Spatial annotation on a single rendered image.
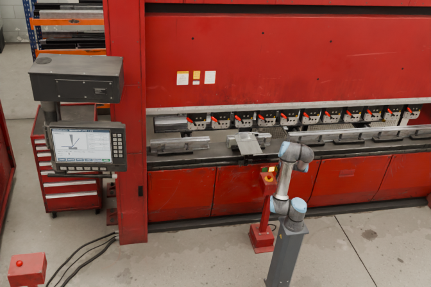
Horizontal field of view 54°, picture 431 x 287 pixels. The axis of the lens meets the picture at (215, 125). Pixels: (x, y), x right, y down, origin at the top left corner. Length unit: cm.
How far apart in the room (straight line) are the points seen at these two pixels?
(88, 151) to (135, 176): 77
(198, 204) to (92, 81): 182
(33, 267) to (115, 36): 154
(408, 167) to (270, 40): 206
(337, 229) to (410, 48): 186
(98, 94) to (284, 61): 150
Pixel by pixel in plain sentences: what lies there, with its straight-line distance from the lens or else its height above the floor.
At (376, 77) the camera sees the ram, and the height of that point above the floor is 154.
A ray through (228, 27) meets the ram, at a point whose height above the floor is 199.
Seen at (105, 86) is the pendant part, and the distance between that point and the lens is 253.
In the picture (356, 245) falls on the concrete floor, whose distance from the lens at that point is 442.
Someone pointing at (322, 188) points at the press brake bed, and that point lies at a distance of 424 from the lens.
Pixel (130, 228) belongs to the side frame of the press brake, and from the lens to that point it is 390.
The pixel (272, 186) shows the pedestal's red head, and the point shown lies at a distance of 357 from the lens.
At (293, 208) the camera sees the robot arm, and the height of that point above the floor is 98.
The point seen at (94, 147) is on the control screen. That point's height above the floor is 144.
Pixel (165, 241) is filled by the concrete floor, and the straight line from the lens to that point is 407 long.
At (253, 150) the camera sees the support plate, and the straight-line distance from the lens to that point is 351.
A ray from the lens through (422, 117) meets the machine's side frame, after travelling 511.
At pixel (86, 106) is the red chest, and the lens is 403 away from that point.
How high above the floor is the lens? 312
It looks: 35 degrees down
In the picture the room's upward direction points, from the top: 6 degrees clockwise
